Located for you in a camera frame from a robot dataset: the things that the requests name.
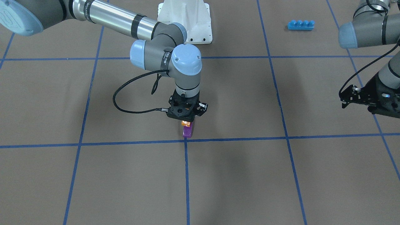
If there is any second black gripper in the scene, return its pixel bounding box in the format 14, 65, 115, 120
339, 75, 400, 118

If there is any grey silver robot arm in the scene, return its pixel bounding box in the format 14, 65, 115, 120
1, 0, 208, 122

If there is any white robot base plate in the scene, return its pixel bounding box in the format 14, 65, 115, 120
157, 0, 213, 45

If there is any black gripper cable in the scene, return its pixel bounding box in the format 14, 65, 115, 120
112, 69, 171, 113

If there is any second grey robot arm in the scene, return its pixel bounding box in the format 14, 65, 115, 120
338, 0, 400, 118

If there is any orange trapezoid block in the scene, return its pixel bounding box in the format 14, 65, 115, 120
181, 121, 192, 127

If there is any blue studded brick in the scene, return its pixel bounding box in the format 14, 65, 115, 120
287, 20, 315, 30

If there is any purple trapezoid block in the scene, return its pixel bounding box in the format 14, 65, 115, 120
182, 126, 193, 138

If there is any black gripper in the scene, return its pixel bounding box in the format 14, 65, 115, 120
166, 94, 208, 122

